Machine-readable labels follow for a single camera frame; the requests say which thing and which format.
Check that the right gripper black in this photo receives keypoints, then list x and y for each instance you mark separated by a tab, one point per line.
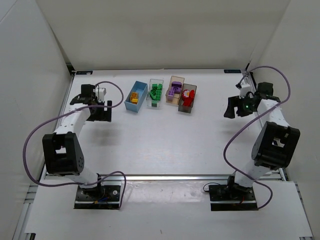
238	107

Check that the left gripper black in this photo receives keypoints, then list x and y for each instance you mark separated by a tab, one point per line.
104	113

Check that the red curved lego brick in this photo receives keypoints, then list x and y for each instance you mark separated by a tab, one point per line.
192	94

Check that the red long lego brick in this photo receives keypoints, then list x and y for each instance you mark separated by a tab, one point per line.
188	102

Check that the orange transparent lego brick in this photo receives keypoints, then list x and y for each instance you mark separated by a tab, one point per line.
134	95

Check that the yellow lego brick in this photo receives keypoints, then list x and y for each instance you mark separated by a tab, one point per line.
135	101

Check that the small purple lego brick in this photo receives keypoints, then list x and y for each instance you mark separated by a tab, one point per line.
177	90

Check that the purple lego brick with studs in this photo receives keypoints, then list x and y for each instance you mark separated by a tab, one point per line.
176	84

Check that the green lego plate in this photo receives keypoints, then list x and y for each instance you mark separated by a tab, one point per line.
156	98
152	93

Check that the small green lego cube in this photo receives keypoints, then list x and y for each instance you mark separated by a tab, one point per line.
155	104
160	86

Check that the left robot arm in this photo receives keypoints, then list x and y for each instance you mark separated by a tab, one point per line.
62	152

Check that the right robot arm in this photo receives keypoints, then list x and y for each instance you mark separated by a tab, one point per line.
275	144

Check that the blue label sticker left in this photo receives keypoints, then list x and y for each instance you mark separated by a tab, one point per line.
84	72

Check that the blue label sticker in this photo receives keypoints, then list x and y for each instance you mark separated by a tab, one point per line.
232	71
84	72

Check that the blue label sticker right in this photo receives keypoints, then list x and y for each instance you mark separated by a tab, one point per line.
232	71

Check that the smoky grey plastic container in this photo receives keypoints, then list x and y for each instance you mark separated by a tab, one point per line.
182	108

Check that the light blue plastic container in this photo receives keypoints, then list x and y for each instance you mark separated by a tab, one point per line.
142	89

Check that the amber transparent plastic container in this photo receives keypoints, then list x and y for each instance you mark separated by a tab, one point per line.
175	99

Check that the clear plastic container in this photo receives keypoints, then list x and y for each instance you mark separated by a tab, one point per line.
151	82

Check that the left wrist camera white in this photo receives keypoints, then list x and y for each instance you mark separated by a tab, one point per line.
100	93

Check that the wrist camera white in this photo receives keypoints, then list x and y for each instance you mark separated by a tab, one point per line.
243	88
100	93

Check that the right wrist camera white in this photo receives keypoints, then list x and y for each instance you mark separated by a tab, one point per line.
243	88

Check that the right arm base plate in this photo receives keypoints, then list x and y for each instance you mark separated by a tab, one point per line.
223	199

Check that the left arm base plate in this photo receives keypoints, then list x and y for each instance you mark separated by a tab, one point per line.
105	196

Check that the aluminium frame rail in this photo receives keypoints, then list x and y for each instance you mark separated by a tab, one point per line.
269	176

